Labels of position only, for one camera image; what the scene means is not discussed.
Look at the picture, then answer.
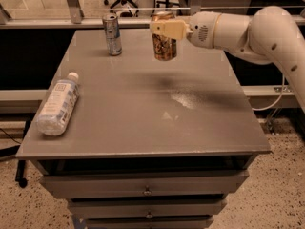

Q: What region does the white cable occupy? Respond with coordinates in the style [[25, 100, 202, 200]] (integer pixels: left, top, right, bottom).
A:
[[252, 74, 285, 112]]

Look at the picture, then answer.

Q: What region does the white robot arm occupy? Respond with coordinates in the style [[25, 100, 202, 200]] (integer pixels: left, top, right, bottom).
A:
[[150, 6, 305, 111]]

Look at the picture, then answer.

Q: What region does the silver blue slim can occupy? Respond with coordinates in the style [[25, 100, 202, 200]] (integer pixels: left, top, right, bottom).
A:
[[102, 13, 122, 56]]

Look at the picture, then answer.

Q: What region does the clear plastic water bottle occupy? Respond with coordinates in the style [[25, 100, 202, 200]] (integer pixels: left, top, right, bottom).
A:
[[37, 73, 79, 136]]

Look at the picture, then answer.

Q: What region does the metal railing frame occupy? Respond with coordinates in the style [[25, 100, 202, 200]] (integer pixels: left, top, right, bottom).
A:
[[0, 0, 305, 29]]

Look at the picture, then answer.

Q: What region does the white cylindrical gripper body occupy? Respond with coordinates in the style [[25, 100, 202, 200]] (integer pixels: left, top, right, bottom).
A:
[[187, 11, 220, 49]]

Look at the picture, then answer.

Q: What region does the orange soda can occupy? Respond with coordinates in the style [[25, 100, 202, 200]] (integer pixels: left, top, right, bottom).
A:
[[152, 11, 176, 61]]

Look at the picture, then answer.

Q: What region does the grey drawer cabinet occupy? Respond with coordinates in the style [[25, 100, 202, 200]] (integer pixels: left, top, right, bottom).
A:
[[17, 29, 270, 229]]

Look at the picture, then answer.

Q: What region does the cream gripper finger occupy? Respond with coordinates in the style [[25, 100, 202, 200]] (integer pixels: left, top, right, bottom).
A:
[[150, 19, 193, 40]]

